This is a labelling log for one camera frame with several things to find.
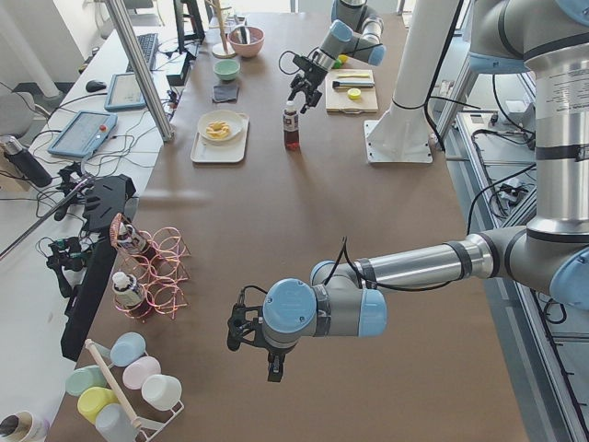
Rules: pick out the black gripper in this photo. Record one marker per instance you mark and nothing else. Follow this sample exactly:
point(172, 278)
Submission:
point(315, 76)
point(275, 356)

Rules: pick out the dark tea bottle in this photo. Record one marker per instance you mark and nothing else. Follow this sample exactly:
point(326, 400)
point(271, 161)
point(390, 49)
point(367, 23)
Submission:
point(290, 127)

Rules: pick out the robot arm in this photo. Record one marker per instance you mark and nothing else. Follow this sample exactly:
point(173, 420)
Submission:
point(355, 31)
point(549, 254)

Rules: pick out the white serving tray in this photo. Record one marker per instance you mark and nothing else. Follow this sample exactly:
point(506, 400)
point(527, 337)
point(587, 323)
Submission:
point(228, 149)

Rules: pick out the tea bottle in rack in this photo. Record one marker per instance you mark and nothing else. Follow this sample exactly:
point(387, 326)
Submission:
point(130, 296)
point(131, 241)

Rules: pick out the steel muddler stick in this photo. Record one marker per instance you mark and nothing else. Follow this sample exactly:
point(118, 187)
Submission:
point(341, 84)

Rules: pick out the yellow plastic knife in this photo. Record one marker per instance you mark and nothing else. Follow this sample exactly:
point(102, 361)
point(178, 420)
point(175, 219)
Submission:
point(354, 74)

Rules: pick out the bamboo cutting board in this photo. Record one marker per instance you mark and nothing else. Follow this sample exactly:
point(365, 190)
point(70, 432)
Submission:
point(338, 101)

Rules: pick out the half lemon slice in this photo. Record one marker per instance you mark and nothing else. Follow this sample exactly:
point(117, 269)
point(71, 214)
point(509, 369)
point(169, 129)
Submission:
point(354, 93)

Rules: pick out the pink ice bowl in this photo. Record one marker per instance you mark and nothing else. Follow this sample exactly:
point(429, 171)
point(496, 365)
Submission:
point(254, 47)

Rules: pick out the mint green bowl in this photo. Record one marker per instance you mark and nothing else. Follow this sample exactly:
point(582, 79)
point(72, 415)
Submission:
point(227, 69)

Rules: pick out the steel ice scoop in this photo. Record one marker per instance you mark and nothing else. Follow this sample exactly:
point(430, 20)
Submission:
point(240, 34)

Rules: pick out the white round plate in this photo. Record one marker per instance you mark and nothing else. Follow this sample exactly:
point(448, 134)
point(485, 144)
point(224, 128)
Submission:
point(234, 119)

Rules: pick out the pastel cup rack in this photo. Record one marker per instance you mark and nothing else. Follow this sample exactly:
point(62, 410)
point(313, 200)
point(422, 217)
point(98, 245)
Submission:
point(124, 393)

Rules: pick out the black keyboard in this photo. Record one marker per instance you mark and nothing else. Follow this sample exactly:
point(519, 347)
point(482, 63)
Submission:
point(148, 44)

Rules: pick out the teach pendant tablet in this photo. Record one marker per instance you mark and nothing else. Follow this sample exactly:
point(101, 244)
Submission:
point(124, 94)
point(84, 134)

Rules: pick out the black computer mouse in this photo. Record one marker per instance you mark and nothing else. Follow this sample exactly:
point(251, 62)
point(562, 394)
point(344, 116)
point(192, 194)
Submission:
point(95, 86)

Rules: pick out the reacher grabber tool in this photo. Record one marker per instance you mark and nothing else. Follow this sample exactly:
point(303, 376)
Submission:
point(86, 182)

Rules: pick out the black thermos bottle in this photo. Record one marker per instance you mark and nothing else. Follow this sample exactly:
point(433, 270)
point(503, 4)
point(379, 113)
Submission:
point(24, 161)

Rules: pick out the braided ring bread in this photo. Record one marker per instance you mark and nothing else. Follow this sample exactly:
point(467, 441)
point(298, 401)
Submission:
point(218, 130)

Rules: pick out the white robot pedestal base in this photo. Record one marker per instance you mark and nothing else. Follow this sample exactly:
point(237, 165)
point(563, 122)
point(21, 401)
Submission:
point(402, 133)

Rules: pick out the aluminium frame post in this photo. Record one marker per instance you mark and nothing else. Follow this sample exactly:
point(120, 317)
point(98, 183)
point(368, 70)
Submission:
point(123, 25)

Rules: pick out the copper wire bottle rack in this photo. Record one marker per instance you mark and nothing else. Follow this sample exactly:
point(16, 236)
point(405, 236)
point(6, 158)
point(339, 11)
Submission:
point(162, 280)

